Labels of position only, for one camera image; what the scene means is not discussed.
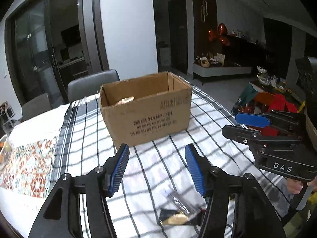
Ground black white checkered tablecloth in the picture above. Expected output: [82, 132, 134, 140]
[46, 88, 291, 237]

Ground brown cardboard box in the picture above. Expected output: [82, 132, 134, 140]
[99, 71, 192, 148]

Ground grey chair near box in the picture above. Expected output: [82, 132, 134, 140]
[67, 69, 120, 103]

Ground red wooden chair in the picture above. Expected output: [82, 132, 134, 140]
[240, 92, 306, 136]

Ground beige gold snack pouch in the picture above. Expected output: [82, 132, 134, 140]
[115, 96, 134, 105]

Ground clear snack stick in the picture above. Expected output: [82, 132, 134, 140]
[164, 191, 202, 217]

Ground green cloth on chair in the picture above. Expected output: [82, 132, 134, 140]
[231, 84, 258, 115]

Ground red heart balloons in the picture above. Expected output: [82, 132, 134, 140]
[208, 23, 230, 46]

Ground white low tv bench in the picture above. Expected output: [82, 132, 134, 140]
[192, 63, 252, 85]

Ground grey chair far left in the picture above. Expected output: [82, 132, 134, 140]
[21, 93, 52, 121]

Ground right hand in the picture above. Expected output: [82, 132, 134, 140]
[286, 177, 317, 195]

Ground clear plastic food bowl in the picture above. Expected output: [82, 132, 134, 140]
[0, 134, 12, 171]

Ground floral patterned table mat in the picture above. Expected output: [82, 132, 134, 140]
[1, 137, 58, 198]

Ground black gold snack bar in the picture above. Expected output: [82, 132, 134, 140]
[159, 208, 202, 226]

